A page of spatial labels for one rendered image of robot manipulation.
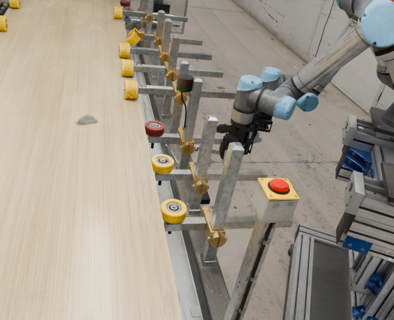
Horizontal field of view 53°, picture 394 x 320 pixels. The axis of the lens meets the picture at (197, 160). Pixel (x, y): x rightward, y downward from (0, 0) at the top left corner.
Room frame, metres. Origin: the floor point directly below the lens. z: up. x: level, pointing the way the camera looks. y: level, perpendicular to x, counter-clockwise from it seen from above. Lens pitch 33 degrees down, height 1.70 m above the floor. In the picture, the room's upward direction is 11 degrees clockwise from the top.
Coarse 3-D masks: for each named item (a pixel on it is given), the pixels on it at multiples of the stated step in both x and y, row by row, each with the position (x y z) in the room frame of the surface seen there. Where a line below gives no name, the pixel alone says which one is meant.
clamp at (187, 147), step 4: (180, 128) 1.48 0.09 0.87; (180, 132) 1.45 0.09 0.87; (180, 136) 1.42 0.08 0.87; (180, 140) 1.41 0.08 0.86; (180, 144) 1.40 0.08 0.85; (184, 144) 1.37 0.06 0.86; (188, 144) 1.37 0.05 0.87; (192, 144) 1.38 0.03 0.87; (180, 148) 1.36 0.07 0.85; (184, 148) 1.36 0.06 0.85; (188, 148) 1.36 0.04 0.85; (192, 148) 1.37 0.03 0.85; (184, 152) 1.36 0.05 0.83; (188, 152) 1.37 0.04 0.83; (192, 152) 1.37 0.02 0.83
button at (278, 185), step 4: (272, 180) 0.69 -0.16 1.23; (276, 180) 0.69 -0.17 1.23; (280, 180) 0.70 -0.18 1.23; (284, 180) 0.70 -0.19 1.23; (272, 184) 0.68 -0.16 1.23; (276, 184) 0.68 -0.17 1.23; (280, 184) 0.68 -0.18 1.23; (284, 184) 0.68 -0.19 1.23; (288, 184) 0.69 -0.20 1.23; (272, 188) 0.67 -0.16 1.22; (276, 188) 0.67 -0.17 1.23; (280, 188) 0.67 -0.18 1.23; (284, 188) 0.67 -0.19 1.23; (288, 188) 0.68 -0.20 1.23
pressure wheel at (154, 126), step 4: (148, 124) 1.40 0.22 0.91; (152, 124) 1.41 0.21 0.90; (156, 124) 1.40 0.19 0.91; (160, 124) 1.42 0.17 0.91; (148, 128) 1.37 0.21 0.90; (152, 128) 1.37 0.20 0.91; (156, 128) 1.38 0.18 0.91; (160, 128) 1.38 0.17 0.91; (164, 128) 1.40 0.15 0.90; (148, 132) 1.37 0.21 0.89; (152, 132) 1.37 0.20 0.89; (156, 132) 1.37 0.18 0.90; (160, 132) 1.38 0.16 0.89; (152, 136) 1.37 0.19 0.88; (156, 136) 1.37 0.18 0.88; (160, 136) 1.38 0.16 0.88; (152, 144) 1.40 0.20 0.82; (152, 148) 1.40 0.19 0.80
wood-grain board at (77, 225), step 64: (64, 0) 3.01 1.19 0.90; (0, 64) 1.70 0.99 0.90; (64, 64) 1.84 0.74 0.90; (0, 128) 1.18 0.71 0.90; (64, 128) 1.26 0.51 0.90; (128, 128) 1.35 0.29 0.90; (0, 192) 0.85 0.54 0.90; (64, 192) 0.90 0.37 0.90; (128, 192) 0.96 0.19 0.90; (0, 256) 0.63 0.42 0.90; (64, 256) 0.67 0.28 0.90; (128, 256) 0.71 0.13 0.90
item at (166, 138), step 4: (148, 136) 1.41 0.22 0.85; (164, 136) 1.41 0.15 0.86; (168, 136) 1.42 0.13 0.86; (172, 136) 1.42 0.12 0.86; (176, 136) 1.43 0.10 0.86; (196, 136) 1.46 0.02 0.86; (200, 136) 1.47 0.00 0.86; (216, 136) 1.49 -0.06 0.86; (220, 136) 1.50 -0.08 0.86; (148, 140) 1.40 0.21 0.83; (152, 140) 1.39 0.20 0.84; (156, 140) 1.39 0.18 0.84; (160, 140) 1.40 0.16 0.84; (164, 140) 1.40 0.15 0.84; (168, 140) 1.41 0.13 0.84; (172, 140) 1.41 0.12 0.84; (176, 140) 1.42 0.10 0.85; (196, 140) 1.45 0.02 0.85; (200, 140) 1.45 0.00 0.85; (216, 140) 1.47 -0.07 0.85; (220, 140) 1.48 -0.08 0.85; (216, 144) 1.47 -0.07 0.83; (220, 144) 1.48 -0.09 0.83
